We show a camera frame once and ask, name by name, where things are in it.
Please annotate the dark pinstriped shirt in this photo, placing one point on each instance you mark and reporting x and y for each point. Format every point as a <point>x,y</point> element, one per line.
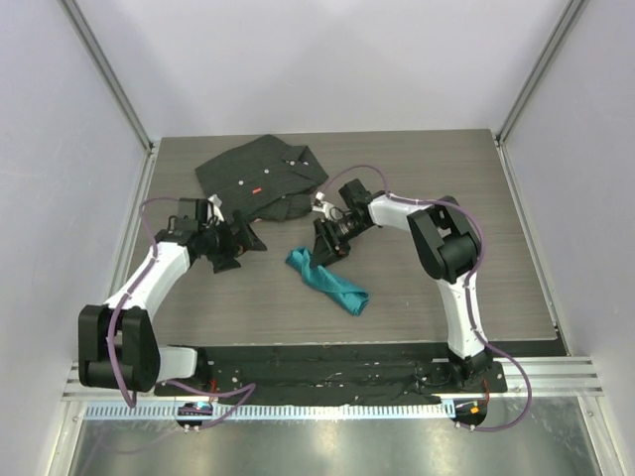
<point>265,179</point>

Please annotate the teal satin napkin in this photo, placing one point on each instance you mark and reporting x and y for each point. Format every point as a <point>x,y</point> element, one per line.
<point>350,297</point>

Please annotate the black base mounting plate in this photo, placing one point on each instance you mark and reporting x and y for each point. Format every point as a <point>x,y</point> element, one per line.
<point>334,375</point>

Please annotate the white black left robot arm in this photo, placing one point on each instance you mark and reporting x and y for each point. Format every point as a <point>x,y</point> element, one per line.
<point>117,345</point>

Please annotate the aluminium frame post left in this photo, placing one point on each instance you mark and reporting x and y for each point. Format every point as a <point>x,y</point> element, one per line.
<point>108,75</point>

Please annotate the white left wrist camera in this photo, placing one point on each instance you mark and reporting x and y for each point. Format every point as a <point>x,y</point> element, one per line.
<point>214,209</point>

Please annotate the aluminium frame rail right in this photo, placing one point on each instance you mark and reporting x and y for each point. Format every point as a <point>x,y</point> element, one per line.
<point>556,39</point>

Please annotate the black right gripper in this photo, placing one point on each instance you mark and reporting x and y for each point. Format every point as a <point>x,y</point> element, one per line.
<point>328,244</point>

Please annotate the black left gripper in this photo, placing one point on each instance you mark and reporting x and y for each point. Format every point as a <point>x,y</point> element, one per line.
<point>226,260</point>

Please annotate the white slotted cable duct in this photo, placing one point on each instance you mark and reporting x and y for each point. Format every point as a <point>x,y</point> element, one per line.
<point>182,410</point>

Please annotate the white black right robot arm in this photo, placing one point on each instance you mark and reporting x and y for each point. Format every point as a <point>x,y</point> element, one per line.
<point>448,248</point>

